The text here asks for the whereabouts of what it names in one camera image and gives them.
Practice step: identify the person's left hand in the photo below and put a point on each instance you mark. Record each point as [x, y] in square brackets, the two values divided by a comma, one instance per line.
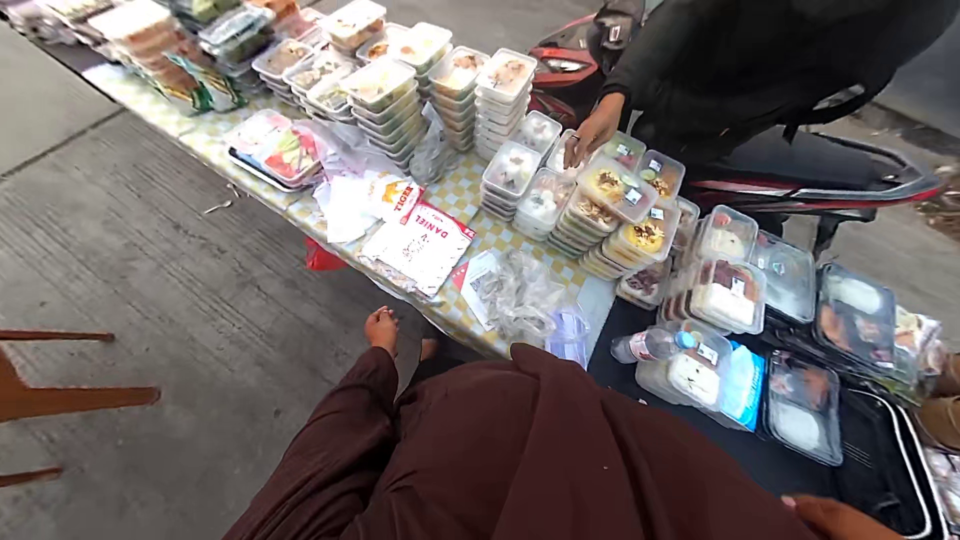
[382, 331]

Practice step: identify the person's right hand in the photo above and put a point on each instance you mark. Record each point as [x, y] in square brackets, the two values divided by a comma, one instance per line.
[840, 517]

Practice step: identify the person's left fingers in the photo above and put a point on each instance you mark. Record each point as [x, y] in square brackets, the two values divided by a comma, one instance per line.
[380, 313]

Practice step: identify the person's right fingers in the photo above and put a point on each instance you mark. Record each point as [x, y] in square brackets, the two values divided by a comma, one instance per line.
[790, 501]

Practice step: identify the person's left forearm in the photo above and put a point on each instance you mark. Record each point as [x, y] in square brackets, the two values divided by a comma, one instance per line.
[341, 427]

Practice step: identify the black table cloth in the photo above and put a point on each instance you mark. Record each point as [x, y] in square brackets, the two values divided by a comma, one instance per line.
[750, 457]

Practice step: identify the person's legs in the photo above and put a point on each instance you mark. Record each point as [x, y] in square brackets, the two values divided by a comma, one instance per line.
[430, 358]

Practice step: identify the red plastic bag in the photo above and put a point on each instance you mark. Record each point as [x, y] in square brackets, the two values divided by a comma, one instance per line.
[324, 256]

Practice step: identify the black-based rice container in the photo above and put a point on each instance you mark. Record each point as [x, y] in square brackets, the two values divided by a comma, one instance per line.
[802, 416]
[855, 319]

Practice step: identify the white card with printed square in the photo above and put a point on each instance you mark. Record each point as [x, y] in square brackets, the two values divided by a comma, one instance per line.
[478, 283]

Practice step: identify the black bag with white piping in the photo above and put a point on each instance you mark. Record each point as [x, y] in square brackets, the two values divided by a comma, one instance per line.
[881, 454]

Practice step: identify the white paper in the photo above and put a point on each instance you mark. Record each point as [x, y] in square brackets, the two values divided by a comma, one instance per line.
[343, 214]

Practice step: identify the blue white box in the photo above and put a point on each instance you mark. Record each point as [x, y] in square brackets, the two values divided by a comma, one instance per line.
[745, 390]

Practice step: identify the white bag with orange print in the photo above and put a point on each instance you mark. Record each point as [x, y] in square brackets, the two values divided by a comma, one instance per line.
[390, 193]

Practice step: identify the yellow checkered tablecloth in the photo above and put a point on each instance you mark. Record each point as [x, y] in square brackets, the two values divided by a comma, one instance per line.
[450, 199]

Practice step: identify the crumpled clear plastic bag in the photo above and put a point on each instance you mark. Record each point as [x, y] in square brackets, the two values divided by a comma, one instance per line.
[521, 296]

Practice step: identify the clear container with white rice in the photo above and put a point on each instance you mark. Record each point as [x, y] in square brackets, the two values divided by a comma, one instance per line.
[690, 379]

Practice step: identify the grey plastic bag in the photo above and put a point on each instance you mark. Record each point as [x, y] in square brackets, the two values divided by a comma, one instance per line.
[433, 154]

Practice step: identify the crumpled purplish plastic bag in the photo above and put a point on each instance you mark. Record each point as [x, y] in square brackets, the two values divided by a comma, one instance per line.
[349, 146]

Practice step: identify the clear container with red-green food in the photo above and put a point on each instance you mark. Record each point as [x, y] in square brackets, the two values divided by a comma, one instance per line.
[289, 152]

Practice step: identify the purplish clear plastic container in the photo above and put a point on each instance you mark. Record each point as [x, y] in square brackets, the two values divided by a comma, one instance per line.
[568, 337]

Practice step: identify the white plastic spoon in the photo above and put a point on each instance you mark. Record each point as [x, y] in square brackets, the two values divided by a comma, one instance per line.
[219, 205]

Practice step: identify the clear bag of food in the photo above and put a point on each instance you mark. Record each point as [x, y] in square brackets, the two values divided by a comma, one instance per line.
[915, 337]

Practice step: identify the clear water bottle, blue cap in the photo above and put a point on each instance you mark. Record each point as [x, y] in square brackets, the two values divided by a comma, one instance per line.
[652, 345]

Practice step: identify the stack of large rice containers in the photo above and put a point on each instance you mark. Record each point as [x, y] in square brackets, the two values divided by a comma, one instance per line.
[724, 300]

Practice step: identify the stack of pale-green food containers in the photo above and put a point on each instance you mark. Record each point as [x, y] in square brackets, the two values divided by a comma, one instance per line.
[382, 90]

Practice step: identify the large clear food container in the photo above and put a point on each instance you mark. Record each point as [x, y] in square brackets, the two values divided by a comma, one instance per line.
[784, 277]

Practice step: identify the stack of noodle containers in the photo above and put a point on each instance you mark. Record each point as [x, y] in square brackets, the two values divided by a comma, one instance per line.
[589, 225]

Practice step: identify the stack of small food containers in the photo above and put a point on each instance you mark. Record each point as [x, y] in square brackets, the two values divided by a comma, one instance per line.
[283, 58]
[322, 79]

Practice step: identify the stack of brownish food containers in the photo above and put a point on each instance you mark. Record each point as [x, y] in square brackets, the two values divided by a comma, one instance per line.
[459, 75]

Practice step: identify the clear container with dark-red food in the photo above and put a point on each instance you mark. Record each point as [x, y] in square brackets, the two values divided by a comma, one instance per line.
[643, 283]

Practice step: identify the stack of whitish food containers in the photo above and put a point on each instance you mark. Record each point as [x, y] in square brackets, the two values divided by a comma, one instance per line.
[506, 79]

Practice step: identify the clear container with yellow food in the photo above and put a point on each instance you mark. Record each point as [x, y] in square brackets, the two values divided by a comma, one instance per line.
[615, 187]

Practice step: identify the clear round-cornered food container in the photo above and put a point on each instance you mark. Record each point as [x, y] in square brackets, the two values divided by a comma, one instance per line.
[380, 43]

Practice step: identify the stack of white-lidded containers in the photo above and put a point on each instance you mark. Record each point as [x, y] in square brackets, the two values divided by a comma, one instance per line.
[421, 45]
[354, 22]

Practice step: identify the stack of yellow rice containers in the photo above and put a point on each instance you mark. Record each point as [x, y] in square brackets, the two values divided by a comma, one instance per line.
[643, 238]

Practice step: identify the large clear rice container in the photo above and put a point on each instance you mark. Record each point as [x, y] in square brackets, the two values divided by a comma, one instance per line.
[727, 234]

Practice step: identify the green printed packet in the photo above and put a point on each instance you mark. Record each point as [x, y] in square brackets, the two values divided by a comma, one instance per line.
[201, 94]

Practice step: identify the clear container with green garnish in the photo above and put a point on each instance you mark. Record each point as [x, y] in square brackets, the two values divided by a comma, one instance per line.
[624, 151]

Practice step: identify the stack of dark-green food containers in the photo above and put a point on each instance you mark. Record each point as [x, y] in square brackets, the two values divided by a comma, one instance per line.
[238, 34]

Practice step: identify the clear container with brown topping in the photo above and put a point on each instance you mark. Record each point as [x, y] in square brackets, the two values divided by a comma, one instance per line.
[662, 176]

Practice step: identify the brown chair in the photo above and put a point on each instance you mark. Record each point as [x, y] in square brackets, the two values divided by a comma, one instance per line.
[67, 397]

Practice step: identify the red black motorcycle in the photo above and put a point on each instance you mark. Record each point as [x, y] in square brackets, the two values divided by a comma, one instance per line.
[795, 169]

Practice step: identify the stack of brown food boxes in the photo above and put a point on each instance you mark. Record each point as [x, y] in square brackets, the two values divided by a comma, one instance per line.
[142, 37]

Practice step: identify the pile of packed food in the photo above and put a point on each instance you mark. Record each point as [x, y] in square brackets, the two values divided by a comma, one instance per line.
[64, 15]

